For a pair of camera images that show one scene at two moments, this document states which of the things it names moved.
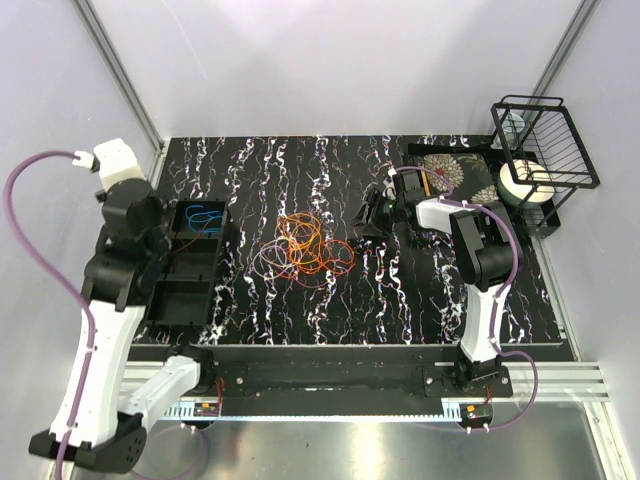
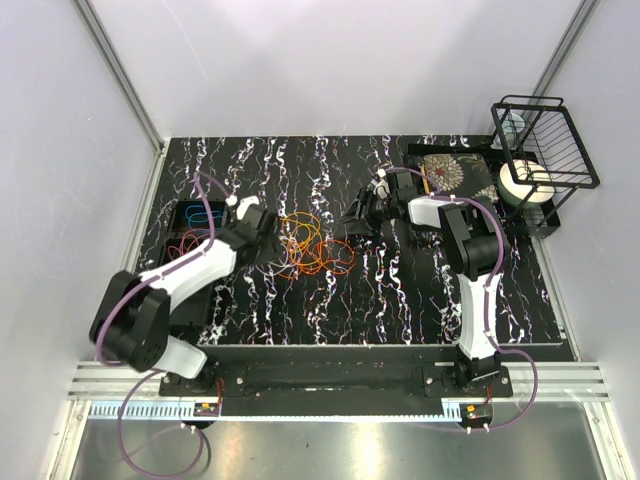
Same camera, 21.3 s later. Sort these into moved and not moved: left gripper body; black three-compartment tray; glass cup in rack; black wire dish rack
Moved: left gripper body
Not moved: black wire dish rack; black three-compartment tray; glass cup in rack
